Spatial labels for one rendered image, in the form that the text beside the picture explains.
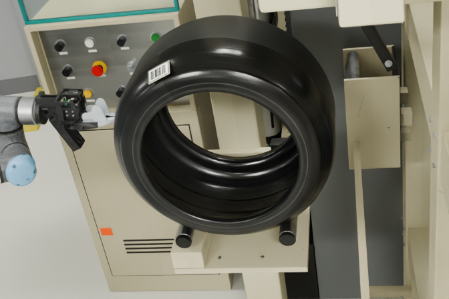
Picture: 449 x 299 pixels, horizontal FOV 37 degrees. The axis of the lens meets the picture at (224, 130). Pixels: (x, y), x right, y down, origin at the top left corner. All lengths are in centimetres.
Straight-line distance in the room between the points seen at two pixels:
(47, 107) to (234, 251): 65
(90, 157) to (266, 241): 95
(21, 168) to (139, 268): 131
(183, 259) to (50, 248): 165
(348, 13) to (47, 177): 310
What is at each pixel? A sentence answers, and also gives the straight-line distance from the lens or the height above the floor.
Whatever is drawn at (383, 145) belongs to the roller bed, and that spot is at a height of 98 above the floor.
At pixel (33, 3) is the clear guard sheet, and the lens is 243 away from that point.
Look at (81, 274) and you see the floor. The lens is 325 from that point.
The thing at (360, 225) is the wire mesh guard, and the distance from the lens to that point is 167.
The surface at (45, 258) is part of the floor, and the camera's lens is 341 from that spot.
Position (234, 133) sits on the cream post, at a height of 100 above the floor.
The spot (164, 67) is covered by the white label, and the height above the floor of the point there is 142.
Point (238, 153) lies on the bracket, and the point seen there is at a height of 95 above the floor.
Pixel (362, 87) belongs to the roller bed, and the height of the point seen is 117.
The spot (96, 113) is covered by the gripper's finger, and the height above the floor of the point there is 127.
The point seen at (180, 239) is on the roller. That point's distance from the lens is 184.
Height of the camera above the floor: 208
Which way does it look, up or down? 31 degrees down
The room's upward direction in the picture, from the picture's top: 10 degrees counter-clockwise
